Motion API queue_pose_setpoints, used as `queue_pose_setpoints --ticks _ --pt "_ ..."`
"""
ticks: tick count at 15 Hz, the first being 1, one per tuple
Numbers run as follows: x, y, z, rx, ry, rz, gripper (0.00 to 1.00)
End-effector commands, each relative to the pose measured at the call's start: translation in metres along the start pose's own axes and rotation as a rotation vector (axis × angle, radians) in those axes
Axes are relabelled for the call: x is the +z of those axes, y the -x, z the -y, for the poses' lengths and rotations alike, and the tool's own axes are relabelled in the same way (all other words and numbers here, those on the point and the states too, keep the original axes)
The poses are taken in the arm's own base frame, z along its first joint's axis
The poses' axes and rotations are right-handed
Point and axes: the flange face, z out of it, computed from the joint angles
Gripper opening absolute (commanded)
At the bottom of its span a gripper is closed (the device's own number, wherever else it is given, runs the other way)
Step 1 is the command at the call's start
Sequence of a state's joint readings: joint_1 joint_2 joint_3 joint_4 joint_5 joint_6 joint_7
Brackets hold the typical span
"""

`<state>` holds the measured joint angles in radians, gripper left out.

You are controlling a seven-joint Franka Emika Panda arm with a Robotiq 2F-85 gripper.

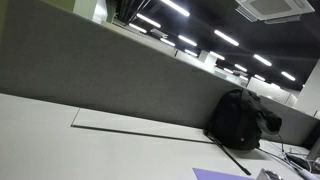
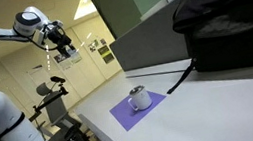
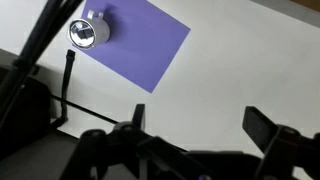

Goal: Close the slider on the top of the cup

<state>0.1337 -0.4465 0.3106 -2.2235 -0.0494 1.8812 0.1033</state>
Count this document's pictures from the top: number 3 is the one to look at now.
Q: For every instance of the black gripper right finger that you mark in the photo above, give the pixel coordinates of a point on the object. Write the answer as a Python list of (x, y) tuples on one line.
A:
[(258, 126)]

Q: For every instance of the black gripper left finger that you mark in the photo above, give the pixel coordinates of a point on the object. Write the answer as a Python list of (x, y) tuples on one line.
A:
[(139, 116)]

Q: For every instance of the black backpack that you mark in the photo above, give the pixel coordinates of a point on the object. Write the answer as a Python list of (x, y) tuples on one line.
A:
[(20, 113)]

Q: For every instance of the purple paper mat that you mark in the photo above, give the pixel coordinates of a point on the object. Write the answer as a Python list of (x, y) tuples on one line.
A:
[(143, 43)]

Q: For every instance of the black tripod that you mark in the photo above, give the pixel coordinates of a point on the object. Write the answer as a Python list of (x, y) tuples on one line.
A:
[(33, 46)]

